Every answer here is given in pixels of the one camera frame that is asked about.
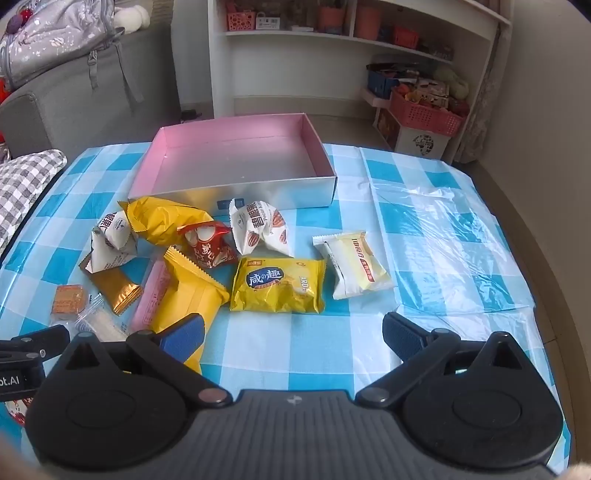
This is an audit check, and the pale green plush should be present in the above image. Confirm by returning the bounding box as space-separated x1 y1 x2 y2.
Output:
434 67 470 100

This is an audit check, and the cream packet with red label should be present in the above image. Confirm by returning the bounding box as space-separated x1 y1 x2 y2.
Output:
312 231 398 301

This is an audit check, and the small red basket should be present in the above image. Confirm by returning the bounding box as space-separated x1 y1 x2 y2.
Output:
392 25 421 49

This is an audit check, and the pink perforated basket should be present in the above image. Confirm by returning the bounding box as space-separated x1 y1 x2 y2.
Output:
226 11 257 31

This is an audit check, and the blue checked tablecloth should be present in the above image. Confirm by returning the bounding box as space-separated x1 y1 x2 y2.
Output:
0 141 573 476

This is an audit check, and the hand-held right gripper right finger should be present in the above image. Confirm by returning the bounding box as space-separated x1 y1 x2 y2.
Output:
355 311 536 409

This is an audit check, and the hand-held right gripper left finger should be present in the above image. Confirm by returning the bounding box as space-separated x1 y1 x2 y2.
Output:
44 313 234 409

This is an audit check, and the golden brown snack packet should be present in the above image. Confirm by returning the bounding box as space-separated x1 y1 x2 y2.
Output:
78 254 143 316

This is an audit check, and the silver box with pink inside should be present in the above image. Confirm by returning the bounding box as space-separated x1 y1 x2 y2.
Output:
128 112 338 217

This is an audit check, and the white shelf desk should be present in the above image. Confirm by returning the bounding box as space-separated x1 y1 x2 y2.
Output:
208 0 509 121

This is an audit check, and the grey checked pillow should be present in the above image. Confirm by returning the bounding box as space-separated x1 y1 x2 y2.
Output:
0 150 68 256

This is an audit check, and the blue storage box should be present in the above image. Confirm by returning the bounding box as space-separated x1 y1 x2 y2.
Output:
367 68 400 96

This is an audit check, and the pink tray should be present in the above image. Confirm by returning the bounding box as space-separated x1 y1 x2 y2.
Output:
362 88 393 110

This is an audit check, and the small salmon cup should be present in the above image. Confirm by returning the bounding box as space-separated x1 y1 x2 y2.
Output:
318 4 345 29

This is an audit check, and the grey sofa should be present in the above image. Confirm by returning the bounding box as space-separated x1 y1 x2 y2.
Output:
0 28 182 158

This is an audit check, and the white nut snack packet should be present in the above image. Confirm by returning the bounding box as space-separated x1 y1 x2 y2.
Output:
229 198 295 258
90 208 139 274

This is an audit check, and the large pink basket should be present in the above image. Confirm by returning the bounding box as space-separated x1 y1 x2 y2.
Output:
390 88 465 137

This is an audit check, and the grey patterned backpack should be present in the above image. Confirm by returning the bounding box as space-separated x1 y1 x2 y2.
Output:
0 0 126 89

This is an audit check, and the white patterned storage box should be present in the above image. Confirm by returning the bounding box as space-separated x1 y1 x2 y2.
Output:
374 108 451 160

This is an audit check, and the clear plastic snack packet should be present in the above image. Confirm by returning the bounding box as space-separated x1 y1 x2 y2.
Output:
74 295 130 342

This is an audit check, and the white plush toy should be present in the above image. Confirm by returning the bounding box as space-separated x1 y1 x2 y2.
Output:
115 0 151 31

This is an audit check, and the small orange cracker packet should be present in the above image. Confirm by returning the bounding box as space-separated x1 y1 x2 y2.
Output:
50 285 88 316

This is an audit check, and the pink snack packet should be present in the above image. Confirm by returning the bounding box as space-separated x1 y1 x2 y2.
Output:
129 258 171 333

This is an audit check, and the red snack packet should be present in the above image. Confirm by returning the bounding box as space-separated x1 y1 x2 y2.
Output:
2 397 33 428
178 220 238 269

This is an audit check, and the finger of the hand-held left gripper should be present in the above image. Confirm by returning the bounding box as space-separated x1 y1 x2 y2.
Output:
0 324 71 349
0 348 46 366

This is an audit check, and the yellow biscuit packet blue label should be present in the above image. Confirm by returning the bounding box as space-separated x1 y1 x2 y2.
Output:
229 257 326 315

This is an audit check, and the lace curtain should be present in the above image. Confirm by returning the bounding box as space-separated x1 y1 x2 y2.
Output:
462 18 503 163

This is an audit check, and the yellow snack packet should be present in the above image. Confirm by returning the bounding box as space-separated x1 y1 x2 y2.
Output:
150 247 230 374
117 196 215 247

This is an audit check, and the large salmon cup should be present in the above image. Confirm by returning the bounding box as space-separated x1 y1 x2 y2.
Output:
355 4 382 40

